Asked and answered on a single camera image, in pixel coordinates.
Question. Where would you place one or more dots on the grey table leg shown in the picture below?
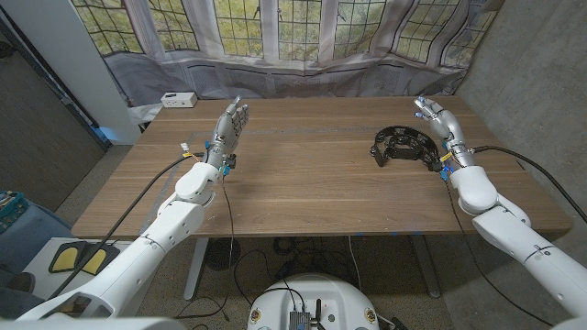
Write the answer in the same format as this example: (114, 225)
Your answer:
(426, 270)

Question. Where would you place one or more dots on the person leg in blue jeans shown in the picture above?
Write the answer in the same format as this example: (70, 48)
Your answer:
(27, 238)

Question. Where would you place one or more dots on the white power box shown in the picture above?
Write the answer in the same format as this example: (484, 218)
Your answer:
(179, 100)

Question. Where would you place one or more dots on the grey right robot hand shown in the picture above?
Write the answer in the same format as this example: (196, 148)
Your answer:
(447, 126)

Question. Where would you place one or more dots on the black antenna stub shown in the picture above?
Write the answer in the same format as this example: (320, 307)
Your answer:
(318, 309)

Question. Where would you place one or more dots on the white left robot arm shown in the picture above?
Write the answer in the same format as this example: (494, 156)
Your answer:
(169, 229)

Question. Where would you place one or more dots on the black half-moon tambourine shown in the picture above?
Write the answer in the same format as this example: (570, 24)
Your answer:
(399, 151)

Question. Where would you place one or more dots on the round black floor fan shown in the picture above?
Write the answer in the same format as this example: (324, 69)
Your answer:
(220, 254)

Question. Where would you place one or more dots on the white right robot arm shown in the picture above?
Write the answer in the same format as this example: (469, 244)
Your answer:
(504, 229)

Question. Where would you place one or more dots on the white table leg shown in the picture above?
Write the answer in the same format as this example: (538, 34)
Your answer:
(196, 268)

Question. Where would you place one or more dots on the grey electronics module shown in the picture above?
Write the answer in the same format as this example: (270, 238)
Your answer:
(299, 320)

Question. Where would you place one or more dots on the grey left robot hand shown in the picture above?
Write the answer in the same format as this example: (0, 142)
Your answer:
(227, 135)

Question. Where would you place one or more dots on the white pillar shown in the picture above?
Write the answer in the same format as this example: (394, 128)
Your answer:
(69, 59)

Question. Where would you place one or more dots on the dark shoe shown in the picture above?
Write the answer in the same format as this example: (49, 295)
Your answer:
(20, 282)

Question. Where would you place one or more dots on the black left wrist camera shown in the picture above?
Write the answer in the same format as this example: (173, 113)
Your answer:
(230, 161)

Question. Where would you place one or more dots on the printed window backdrop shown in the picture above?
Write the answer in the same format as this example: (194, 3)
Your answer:
(298, 73)

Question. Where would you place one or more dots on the white floor board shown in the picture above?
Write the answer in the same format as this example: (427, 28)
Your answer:
(41, 277)

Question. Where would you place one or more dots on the teal patterned basket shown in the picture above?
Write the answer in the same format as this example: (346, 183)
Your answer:
(11, 208)

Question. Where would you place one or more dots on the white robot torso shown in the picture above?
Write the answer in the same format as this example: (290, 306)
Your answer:
(339, 298)

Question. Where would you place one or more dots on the black yellow foot pedal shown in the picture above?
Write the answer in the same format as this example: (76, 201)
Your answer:
(96, 261)
(66, 259)

